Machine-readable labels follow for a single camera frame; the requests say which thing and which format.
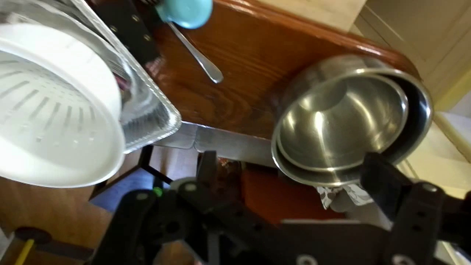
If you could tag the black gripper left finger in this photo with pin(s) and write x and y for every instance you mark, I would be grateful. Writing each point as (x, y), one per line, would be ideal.
(196, 210)

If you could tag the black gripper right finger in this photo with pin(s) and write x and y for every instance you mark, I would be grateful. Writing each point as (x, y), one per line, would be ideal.
(412, 215)

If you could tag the large silver metal bowl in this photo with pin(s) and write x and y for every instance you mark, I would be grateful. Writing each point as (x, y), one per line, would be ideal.
(417, 118)

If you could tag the small silver metal bowl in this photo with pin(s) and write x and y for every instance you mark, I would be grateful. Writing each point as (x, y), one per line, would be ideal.
(339, 122)

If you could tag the aluminium foil tray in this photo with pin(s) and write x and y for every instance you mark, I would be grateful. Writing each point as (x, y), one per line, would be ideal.
(147, 112)

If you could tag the brown wooden bar counter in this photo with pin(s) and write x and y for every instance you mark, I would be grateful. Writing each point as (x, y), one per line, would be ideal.
(244, 68)

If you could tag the silver metal spoon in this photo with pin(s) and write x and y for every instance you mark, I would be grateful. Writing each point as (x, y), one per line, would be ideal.
(199, 56)

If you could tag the white plastic colander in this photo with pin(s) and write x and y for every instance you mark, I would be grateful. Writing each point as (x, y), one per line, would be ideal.
(53, 112)

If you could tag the blue plastic scoop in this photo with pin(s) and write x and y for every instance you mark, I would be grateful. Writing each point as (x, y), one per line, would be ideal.
(188, 12)

